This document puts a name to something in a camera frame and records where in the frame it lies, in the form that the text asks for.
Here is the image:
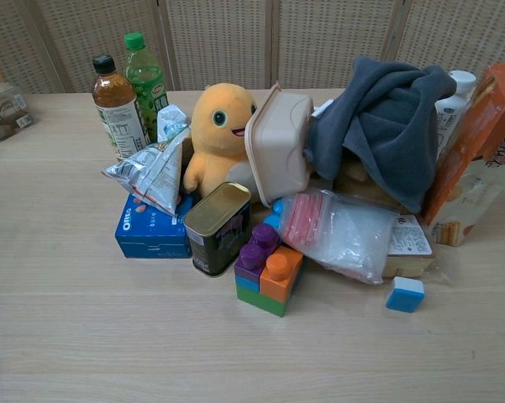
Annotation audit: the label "blue Oreo cookie box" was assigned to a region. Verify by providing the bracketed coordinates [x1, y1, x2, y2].
[114, 192, 196, 259]

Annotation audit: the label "silver snack bag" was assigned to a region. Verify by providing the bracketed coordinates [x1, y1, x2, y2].
[102, 104, 192, 217]

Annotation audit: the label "colourful toy building blocks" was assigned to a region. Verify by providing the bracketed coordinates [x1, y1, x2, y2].
[234, 222, 304, 319]

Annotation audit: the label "green soda bottle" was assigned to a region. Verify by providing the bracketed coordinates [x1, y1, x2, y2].
[124, 32, 170, 144]

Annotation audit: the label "blue white square block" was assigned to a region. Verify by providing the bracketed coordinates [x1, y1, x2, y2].
[385, 275, 426, 315]

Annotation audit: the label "orange plush toy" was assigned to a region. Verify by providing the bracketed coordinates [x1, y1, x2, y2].
[181, 82, 259, 206]

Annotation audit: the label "clear plastic package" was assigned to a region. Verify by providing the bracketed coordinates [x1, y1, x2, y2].
[0, 81, 38, 149]

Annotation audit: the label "dark grey cloth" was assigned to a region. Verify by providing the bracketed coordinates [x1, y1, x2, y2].
[307, 55, 458, 214]

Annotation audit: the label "beige plastic container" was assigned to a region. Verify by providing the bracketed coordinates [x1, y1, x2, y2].
[244, 81, 316, 208]

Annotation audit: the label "orange cracker box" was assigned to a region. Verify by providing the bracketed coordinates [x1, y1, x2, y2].
[422, 62, 505, 248]

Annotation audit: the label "white milk bottle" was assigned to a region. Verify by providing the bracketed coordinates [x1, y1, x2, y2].
[433, 70, 477, 163]

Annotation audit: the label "woven folding screen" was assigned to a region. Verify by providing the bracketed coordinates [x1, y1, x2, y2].
[0, 0, 505, 95]

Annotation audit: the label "clear zip bag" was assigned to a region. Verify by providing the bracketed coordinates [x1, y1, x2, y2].
[280, 187, 400, 285]

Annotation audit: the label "brown tea bottle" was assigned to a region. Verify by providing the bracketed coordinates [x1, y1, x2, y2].
[92, 54, 148, 163]

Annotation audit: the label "gold-lid luncheon meat can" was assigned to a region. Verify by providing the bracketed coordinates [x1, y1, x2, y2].
[182, 181, 252, 279]

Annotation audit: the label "light blue plastic toy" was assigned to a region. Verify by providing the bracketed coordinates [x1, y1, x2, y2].
[262, 198, 287, 236]

